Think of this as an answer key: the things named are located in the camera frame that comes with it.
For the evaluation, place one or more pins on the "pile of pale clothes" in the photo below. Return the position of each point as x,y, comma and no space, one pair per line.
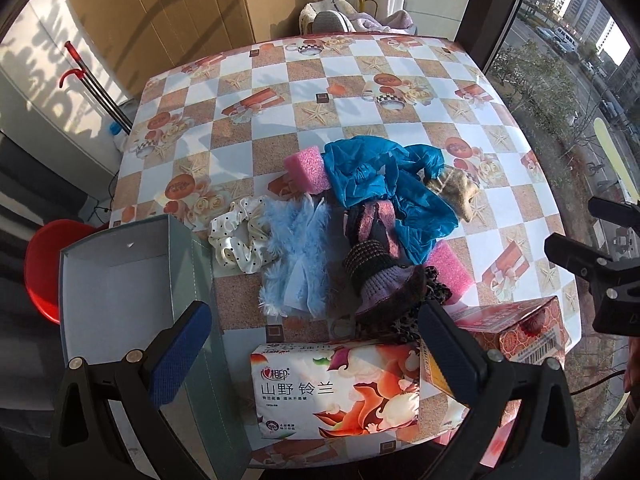
395,22

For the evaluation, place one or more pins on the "floral tissue pack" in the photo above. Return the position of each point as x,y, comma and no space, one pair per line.
310,390

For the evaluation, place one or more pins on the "pink and black striped band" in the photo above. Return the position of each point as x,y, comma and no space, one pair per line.
372,217

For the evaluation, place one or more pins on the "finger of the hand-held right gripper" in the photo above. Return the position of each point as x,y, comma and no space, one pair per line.
615,211
575,255

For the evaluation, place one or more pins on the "checkered printed tablecloth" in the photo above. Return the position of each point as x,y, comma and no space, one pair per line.
310,90

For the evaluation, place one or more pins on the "red plastic stool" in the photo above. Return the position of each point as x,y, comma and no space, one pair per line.
47,265

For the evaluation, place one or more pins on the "pale yellow window strip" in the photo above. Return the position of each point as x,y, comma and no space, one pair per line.
610,152

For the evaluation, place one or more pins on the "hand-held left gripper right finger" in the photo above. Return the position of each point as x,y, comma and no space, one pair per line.
447,355

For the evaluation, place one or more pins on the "light blue fluffy headband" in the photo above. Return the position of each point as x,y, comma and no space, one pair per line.
300,255

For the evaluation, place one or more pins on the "grey slipper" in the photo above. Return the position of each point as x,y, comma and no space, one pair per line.
330,21

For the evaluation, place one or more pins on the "red patterned carton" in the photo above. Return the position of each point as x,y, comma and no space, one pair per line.
520,325

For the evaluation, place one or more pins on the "white polka dot scrunchie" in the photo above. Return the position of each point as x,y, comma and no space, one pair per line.
232,235

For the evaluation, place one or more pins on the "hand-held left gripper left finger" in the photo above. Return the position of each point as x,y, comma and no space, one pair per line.
182,355

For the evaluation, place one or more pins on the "grey cardboard box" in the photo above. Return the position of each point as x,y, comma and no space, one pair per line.
125,270

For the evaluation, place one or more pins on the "leopard print scrunchie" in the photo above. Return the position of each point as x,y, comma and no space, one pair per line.
412,325

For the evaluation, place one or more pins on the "tree outside window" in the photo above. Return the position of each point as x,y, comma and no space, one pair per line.
540,90

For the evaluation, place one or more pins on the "brown cardboard sheet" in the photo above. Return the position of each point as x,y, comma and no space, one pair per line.
165,15

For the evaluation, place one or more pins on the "pink sponge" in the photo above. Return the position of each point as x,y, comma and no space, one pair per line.
450,270
307,167

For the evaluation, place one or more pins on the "purple black knitted hat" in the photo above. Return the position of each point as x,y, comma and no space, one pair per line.
380,285

